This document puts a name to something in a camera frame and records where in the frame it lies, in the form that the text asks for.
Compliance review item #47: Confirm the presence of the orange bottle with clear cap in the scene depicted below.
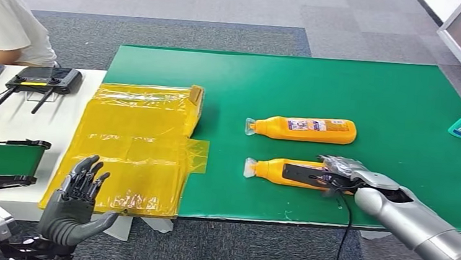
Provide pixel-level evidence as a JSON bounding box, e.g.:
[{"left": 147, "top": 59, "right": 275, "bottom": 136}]
[
  {"left": 242, "top": 155, "right": 356, "bottom": 195},
  {"left": 244, "top": 112, "right": 359, "bottom": 147}
]

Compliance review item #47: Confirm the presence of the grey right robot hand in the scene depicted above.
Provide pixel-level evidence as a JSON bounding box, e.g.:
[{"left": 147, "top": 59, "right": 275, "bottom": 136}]
[{"left": 315, "top": 154, "right": 370, "bottom": 198}]

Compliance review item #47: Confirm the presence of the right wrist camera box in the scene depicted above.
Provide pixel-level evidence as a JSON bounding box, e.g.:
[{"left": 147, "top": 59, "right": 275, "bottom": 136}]
[{"left": 281, "top": 163, "right": 354, "bottom": 193}]

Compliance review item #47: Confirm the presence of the green table mat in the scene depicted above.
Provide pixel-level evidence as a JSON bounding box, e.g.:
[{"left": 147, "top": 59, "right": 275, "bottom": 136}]
[{"left": 92, "top": 40, "right": 461, "bottom": 240}]

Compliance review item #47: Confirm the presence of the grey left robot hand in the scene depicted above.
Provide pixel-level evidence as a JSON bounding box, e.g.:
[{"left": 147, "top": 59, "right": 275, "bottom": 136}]
[{"left": 36, "top": 151, "right": 124, "bottom": 251}]

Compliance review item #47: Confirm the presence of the black remote controller with antennas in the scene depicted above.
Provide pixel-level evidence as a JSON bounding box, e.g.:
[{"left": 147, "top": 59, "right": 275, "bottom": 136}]
[{"left": 0, "top": 62, "right": 84, "bottom": 119}]

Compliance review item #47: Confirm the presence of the white table foot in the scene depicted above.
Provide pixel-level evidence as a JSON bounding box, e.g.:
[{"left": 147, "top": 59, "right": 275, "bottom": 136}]
[
  {"left": 359, "top": 230, "right": 392, "bottom": 242},
  {"left": 136, "top": 216, "right": 173, "bottom": 234},
  {"left": 103, "top": 215, "right": 134, "bottom": 242}
]

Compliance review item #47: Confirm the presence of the yellow taped cardboard box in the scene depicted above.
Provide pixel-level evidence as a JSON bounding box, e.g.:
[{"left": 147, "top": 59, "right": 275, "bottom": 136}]
[{"left": 38, "top": 74, "right": 214, "bottom": 223}]

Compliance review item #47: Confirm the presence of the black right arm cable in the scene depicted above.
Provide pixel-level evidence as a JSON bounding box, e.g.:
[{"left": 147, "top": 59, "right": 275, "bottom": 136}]
[{"left": 329, "top": 186, "right": 355, "bottom": 260}]

